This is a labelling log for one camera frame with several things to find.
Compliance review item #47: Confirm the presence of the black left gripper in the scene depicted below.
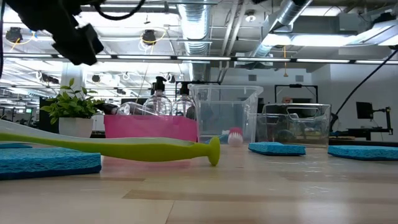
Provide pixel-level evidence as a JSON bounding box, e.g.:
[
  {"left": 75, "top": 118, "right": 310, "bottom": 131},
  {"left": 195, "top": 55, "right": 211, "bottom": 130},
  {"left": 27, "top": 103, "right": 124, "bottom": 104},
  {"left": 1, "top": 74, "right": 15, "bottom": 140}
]
[{"left": 29, "top": 12, "right": 105, "bottom": 65}]

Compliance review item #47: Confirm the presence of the ribbed silver ventilation duct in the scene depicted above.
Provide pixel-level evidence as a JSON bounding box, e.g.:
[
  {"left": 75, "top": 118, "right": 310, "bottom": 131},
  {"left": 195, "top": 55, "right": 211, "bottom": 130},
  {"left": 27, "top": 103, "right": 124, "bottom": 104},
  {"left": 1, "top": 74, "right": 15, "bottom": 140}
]
[{"left": 176, "top": 0, "right": 213, "bottom": 82}]

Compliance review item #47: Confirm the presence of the red plastic tray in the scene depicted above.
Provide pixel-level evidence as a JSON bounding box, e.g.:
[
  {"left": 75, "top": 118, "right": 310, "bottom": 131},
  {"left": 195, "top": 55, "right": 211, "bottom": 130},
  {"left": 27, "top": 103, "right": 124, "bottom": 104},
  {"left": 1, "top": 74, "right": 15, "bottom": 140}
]
[{"left": 103, "top": 114, "right": 199, "bottom": 143}]

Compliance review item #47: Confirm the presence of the black monitor stand desk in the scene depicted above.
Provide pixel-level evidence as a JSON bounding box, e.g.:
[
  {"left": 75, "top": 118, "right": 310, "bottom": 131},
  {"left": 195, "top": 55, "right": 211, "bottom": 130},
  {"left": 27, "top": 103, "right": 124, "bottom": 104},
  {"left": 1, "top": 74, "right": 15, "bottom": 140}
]
[{"left": 330, "top": 126, "right": 394, "bottom": 141}]

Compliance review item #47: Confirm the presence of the black ceiling cable reel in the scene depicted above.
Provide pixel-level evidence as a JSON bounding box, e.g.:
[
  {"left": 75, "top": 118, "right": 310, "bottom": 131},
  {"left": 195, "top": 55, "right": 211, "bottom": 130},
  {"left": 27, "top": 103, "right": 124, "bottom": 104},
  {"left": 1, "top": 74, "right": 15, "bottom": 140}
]
[
  {"left": 4, "top": 26, "right": 24, "bottom": 44},
  {"left": 141, "top": 29, "right": 158, "bottom": 46}
]

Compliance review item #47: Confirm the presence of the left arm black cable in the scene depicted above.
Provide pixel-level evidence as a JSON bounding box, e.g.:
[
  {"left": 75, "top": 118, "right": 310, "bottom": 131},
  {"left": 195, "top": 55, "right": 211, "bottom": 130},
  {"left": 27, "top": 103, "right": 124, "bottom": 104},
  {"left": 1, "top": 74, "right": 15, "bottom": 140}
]
[{"left": 93, "top": 0, "right": 147, "bottom": 21}]

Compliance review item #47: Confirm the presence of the green dish brush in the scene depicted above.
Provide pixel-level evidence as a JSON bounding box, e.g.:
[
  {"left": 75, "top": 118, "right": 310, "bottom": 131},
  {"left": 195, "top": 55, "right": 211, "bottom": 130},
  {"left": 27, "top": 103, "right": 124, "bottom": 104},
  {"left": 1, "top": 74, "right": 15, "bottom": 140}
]
[{"left": 0, "top": 119, "right": 221, "bottom": 167}]

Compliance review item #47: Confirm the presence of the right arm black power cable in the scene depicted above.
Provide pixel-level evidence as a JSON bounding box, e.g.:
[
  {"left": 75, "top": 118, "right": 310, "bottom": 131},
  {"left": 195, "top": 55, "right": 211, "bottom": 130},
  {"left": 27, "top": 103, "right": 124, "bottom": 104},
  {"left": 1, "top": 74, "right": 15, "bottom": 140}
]
[{"left": 334, "top": 49, "right": 398, "bottom": 116}]

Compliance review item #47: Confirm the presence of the black monitor on arm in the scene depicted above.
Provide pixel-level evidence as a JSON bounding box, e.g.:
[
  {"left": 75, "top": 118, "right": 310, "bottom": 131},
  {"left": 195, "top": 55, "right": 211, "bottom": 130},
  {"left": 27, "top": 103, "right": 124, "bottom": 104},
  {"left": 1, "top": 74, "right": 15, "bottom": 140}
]
[{"left": 356, "top": 101, "right": 393, "bottom": 134}]

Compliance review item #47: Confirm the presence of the yellow hanging cord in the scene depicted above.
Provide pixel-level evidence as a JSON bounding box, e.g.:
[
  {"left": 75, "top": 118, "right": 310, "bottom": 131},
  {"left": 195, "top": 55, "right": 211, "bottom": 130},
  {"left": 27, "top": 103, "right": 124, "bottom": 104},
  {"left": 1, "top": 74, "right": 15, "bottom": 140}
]
[{"left": 282, "top": 45, "right": 289, "bottom": 78}]

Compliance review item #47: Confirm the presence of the red dish brush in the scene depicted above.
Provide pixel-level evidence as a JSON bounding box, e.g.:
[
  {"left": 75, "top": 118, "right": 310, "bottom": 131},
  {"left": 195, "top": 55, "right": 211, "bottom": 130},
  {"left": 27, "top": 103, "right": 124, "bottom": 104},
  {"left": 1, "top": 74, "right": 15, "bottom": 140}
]
[{"left": 227, "top": 126, "right": 244, "bottom": 148}]

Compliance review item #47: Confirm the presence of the tall clear plastic bin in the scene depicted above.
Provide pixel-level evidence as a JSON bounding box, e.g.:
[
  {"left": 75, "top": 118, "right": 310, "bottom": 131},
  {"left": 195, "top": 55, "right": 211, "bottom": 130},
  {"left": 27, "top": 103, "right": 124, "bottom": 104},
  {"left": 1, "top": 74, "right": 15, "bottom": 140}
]
[{"left": 188, "top": 84, "right": 264, "bottom": 146}]

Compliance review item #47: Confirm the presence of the green plant in white pot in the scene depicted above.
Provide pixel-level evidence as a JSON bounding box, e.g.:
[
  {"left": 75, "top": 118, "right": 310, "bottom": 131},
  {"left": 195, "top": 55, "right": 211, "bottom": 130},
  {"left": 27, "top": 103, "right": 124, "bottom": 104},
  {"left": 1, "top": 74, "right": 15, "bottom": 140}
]
[{"left": 39, "top": 77, "right": 105, "bottom": 139}]

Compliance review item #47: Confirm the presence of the clear bin with handles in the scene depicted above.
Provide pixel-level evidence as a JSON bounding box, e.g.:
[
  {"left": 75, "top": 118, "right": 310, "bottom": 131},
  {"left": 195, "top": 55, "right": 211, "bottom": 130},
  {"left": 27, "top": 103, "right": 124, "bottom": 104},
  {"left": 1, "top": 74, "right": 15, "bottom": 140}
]
[{"left": 255, "top": 103, "right": 332, "bottom": 147}]

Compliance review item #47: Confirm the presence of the light blue sponge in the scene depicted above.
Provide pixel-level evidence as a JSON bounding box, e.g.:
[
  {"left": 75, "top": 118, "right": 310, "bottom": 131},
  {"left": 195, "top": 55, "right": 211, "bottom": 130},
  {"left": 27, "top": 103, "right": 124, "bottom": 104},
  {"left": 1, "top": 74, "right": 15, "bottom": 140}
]
[
  {"left": 327, "top": 144, "right": 398, "bottom": 162},
  {"left": 248, "top": 141, "right": 307, "bottom": 157},
  {"left": 0, "top": 147, "right": 103, "bottom": 181}
]

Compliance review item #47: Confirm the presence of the black metal station frame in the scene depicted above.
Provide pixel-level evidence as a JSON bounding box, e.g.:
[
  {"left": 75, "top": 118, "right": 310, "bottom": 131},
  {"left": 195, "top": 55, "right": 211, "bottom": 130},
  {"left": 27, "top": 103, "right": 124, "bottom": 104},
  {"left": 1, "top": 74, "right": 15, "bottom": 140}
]
[{"left": 274, "top": 83, "right": 319, "bottom": 104}]

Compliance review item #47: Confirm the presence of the long linear ceiling light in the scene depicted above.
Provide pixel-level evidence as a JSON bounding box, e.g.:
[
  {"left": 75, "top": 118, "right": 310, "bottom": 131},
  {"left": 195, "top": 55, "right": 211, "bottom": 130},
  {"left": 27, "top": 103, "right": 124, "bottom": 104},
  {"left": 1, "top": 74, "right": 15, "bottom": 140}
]
[{"left": 0, "top": 52, "right": 398, "bottom": 65}]

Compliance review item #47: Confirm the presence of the black cabinet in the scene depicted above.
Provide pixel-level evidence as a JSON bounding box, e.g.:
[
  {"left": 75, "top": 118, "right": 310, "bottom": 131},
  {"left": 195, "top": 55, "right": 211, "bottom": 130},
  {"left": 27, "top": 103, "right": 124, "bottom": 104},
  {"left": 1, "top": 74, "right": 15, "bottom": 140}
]
[{"left": 39, "top": 96, "right": 60, "bottom": 127}]

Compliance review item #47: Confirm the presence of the dark blue sponge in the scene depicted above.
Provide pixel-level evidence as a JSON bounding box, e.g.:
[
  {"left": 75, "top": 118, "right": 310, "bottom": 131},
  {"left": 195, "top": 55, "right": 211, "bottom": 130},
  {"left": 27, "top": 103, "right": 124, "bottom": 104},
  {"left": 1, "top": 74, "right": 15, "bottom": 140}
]
[{"left": 0, "top": 142, "right": 33, "bottom": 149}]

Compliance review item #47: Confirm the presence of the spiral silver ventilation duct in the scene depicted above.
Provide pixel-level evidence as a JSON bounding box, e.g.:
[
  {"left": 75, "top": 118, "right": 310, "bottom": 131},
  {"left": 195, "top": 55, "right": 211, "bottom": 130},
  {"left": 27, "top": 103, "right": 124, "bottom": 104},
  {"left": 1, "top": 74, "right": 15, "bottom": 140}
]
[{"left": 250, "top": 0, "right": 313, "bottom": 60}]

